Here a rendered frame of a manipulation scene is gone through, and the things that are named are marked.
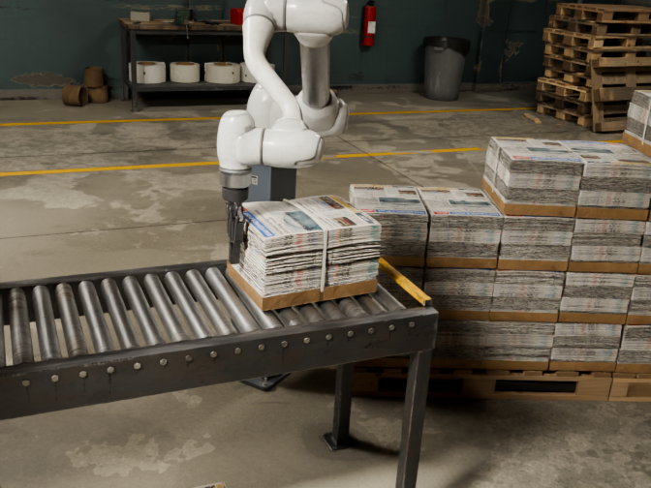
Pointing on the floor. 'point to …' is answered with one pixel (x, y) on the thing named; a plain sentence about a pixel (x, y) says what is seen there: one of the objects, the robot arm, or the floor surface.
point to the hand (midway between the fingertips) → (234, 252)
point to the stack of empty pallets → (612, 29)
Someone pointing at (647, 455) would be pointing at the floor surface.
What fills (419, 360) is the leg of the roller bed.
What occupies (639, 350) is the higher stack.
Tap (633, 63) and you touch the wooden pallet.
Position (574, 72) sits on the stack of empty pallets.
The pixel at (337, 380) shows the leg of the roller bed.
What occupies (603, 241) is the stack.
